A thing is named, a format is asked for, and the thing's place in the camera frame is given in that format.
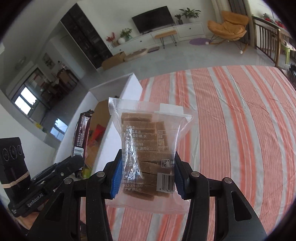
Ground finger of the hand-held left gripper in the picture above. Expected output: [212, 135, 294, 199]
[30, 155, 85, 189]

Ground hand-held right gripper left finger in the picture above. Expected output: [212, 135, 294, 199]
[30, 149, 123, 241]

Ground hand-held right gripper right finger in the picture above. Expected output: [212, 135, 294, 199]
[173, 151, 269, 241]

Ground dark brown snack packet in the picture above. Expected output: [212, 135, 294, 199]
[72, 111, 95, 163]

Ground clear bag of brown slices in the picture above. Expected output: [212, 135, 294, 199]
[108, 97, 193, 215]

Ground white cardboard box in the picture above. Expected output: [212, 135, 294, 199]
[54, 73, 143, 177]

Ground yellow green snack packet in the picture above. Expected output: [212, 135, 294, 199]
[79, 166, 93, 179]

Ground striped orange tablecloth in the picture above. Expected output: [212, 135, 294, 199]
[80, 65, 296, 241]

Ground brown cardboard box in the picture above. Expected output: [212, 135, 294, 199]
[101, 51, 127, 71]

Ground beige pet bed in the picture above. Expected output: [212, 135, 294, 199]
[124, 49, 149, 62]

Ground dark display cabinet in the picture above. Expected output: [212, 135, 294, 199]
[60, 3, 114, 70]

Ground red flowers in vase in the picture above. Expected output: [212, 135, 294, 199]
[106, 32, 116, 47]

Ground purple round mat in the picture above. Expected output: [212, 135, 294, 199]
[189, 38, 212, 46]

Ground green plant in glass vase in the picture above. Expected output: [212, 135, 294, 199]
[119, 28, 133, 42]

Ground wooden stool with metal legs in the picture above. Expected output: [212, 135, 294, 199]
[154, 30, 177, 49]

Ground white television cabinet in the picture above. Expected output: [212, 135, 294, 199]
[109, 22, 206, 55]

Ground yellow rocking chair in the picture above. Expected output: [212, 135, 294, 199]
[207, 10, 250, 50]

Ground black television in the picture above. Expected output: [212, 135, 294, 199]
[131, 6, 175, 34]

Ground dark wooden slatted chair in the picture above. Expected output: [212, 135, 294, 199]
[252, 16, 282, 68]

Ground large potted green plant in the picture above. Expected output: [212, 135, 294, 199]
[179, 8, 201, 24]

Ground grey curtain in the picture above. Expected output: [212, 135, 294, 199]
[211, 0, 249, 17]

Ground framed wall picture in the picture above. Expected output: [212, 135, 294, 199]
[43, 53, 56, 68]

